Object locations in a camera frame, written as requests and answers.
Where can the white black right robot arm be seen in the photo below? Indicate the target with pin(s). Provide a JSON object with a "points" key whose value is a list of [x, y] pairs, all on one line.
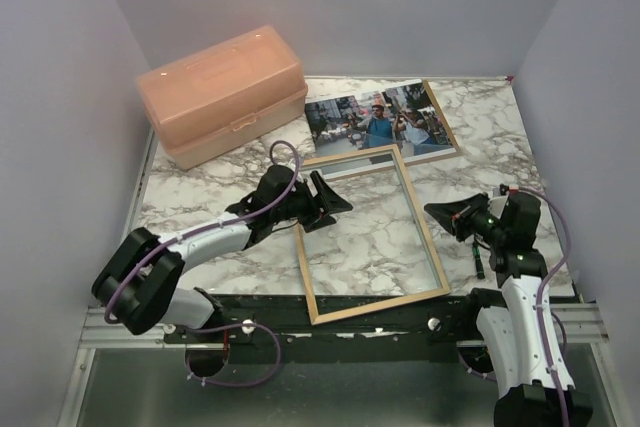
{"points": [[515, 320]]}

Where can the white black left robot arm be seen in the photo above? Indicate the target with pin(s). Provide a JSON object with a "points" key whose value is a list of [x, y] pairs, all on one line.
{"points": [[139, 288]]}

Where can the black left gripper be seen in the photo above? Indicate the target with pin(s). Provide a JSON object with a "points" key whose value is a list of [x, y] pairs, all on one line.
{"points": [[330, 203]]}

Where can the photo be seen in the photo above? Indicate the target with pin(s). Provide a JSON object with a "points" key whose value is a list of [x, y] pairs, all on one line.
{"points": [[404, 114]]}

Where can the green black screwdriver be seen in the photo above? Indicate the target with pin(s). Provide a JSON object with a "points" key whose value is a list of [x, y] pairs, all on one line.
{"points": [[479, 268]]}

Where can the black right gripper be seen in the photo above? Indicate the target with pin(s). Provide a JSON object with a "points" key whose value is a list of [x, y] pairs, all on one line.
{"points": [[457, 215]]}

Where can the aluminium front rail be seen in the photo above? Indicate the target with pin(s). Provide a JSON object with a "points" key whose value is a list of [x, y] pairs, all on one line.
{"points": [[288, 317]]}

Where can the blue wooden picture frame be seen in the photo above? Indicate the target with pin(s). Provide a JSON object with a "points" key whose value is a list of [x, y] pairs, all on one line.
{"points": [[378, 255]]}

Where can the pink plastic storage box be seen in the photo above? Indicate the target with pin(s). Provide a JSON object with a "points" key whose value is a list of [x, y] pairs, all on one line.
{"points": [[223, 97]]}

